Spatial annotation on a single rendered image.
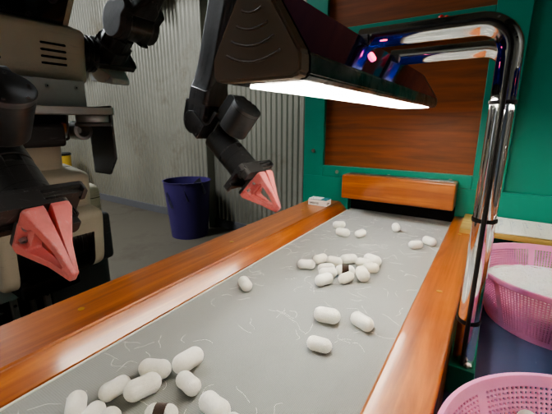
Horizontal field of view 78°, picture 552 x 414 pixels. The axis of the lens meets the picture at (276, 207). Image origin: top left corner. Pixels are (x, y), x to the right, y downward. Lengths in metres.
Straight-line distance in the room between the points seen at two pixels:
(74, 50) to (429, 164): 0.93
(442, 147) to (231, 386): 0.81
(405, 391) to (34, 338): 0.41
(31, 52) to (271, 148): 2.19
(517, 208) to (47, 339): 0.98
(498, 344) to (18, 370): 0.64
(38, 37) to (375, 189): 0.87
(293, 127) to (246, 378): 2.46
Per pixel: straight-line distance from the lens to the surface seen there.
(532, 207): 1.02
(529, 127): 1.01
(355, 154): 1.08
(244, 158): 0.67
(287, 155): 2.80
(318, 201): 1.02
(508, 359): 0.64
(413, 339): 0.45
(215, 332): 0.48
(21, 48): 0.93
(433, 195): 0.96
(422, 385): 0.39
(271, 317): 0.51
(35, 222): 0.41
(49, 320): 0.54
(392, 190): 0.98
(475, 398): 0.41
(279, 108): 2.83
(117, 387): 0.41
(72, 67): 0.96
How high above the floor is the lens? 1.01
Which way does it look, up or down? 14 degrees down
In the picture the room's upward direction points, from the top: straight up
